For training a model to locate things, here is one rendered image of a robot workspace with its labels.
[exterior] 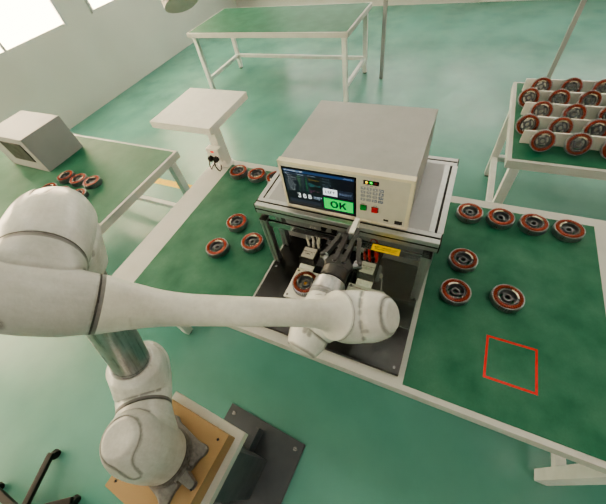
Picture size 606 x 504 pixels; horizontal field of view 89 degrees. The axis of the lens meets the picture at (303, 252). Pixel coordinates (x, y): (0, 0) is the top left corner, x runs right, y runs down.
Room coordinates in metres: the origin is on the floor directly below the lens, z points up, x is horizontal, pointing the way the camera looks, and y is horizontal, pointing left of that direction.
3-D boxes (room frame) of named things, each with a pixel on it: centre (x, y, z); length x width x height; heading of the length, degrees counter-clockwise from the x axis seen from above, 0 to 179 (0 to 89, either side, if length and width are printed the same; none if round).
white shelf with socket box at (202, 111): (1.62, 0.35, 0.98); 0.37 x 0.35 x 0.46; 57
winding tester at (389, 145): (0.90, -0.27, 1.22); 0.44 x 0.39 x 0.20; 57
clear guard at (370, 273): (0.54, -0.25, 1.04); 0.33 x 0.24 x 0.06; 147
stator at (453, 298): (0.53, -0.55, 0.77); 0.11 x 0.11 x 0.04
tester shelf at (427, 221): (0.91, -0.26, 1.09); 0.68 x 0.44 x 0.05; 57
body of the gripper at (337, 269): (0.49, -0.08, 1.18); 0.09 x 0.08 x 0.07; 146
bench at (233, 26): (4.51, -0.30, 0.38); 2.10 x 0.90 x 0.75; 57
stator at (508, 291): (0.46, -0.72, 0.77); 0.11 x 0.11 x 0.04
